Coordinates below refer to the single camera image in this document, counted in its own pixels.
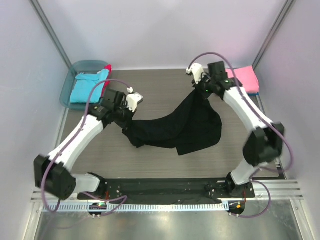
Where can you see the white slotted cable duct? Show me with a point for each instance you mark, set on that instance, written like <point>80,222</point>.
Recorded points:
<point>95,207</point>

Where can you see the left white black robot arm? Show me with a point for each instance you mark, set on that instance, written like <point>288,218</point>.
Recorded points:
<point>52,173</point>

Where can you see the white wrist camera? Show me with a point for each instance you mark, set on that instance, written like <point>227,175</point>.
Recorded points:
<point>196,70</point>
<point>133,99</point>

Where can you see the red t shirt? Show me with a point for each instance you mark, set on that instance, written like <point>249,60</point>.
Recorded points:
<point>104,75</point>

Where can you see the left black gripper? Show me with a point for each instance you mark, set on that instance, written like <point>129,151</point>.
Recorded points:
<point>125,124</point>

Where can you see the blue folded t shirt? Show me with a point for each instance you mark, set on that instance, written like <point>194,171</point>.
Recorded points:
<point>254,94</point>

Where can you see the aluminium corner post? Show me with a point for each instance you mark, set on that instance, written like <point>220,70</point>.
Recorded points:
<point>280,19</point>
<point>51,32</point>

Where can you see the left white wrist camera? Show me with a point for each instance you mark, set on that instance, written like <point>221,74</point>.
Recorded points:
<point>133,99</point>

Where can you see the teal plastic basket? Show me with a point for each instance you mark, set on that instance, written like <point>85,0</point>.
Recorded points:
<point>83,66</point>

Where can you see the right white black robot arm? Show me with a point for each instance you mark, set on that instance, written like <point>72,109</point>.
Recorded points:
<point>264,143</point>

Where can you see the right aluminium corner post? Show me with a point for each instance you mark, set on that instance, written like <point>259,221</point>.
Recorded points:
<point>280,19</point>

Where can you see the pink folded t shirt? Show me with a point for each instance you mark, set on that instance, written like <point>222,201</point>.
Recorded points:
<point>248,79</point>

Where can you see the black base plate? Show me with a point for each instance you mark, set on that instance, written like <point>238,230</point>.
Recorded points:
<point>174,191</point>

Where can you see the left aluminium corner post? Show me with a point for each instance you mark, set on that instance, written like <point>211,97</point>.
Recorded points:
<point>51,32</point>

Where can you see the light blue t shirt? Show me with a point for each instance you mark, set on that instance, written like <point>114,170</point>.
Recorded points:
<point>83,87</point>

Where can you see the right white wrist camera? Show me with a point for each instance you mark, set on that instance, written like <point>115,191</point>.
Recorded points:
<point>196,70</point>

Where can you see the aluminium rail beam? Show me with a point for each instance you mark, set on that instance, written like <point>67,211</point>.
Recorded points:
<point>279,190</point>

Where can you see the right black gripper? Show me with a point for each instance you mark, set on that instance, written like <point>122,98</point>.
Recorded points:
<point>201,88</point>

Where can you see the black t shirt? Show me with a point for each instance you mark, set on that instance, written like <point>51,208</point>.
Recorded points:
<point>193,126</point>

